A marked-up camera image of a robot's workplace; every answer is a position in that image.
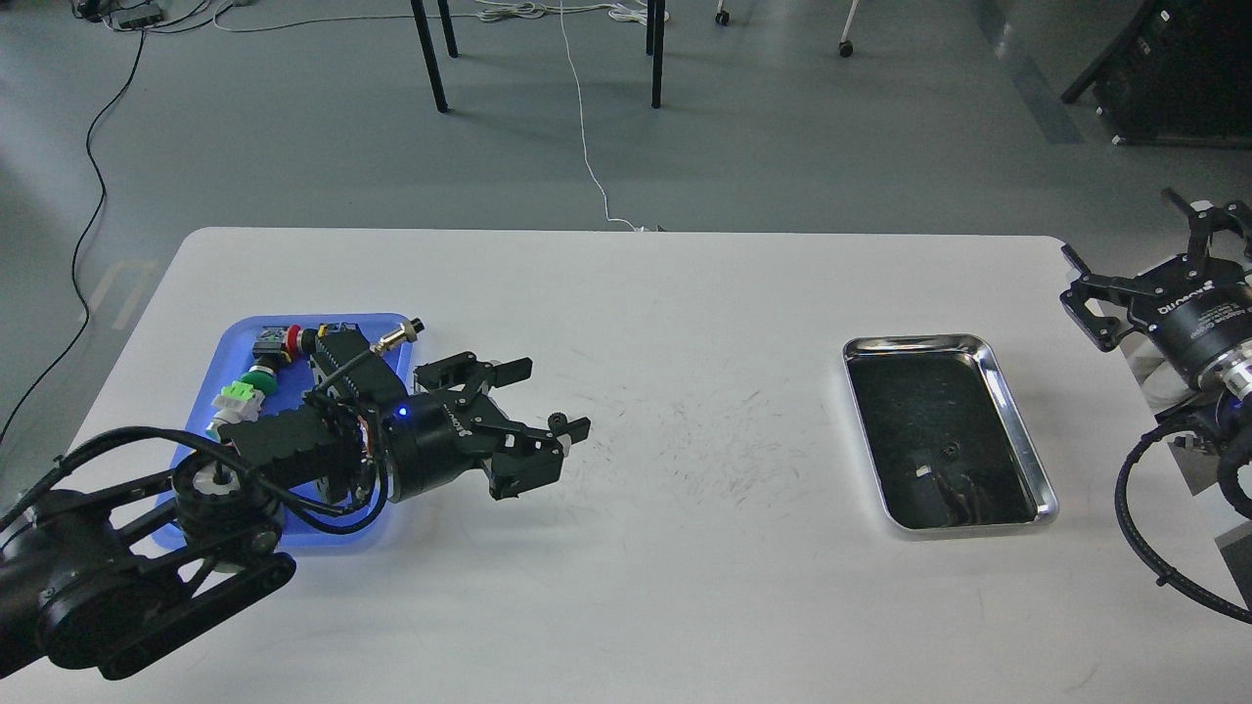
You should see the green push button switch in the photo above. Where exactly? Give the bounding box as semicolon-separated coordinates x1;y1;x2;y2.
238;365;278;398

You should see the silver metal tray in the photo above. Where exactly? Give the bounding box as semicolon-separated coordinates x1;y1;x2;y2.
843;333;1059;539

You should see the black table leg right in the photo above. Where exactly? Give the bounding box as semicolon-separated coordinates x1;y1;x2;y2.
645;0;667;109

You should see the black power strip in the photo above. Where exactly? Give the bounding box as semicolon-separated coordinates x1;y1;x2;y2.
109;1;165;31

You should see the black cabinet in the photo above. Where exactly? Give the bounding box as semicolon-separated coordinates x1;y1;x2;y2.
1060;1;1251;149

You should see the black table leg left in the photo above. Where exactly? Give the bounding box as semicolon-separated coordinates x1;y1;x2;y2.
409;0;458;114

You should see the black floor cable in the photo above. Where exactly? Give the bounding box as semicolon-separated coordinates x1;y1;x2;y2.
0;24;150;441

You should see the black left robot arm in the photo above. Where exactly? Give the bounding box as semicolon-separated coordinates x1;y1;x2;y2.
3;318;591;679

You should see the light green button switch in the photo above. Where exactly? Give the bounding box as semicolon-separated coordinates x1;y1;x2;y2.
205;380;265;441

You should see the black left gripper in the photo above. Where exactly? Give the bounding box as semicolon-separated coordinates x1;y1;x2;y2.
381;356;592;504

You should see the white chair leg caster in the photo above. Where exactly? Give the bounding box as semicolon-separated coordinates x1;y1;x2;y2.
838;0;861;59

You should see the white floor cable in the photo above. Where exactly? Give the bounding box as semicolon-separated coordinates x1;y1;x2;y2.
477;0;676;234

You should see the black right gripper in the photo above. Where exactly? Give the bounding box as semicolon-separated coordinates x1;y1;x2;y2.
1059;188;1252;392

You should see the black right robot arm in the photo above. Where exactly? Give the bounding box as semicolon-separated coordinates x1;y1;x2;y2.
1059;188;1251;623

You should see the red push button switch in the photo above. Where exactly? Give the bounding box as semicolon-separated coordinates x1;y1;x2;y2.
250;324;321;370

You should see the black table leg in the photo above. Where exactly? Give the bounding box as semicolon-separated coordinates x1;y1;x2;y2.
409;0;458;114
645;0;667;109

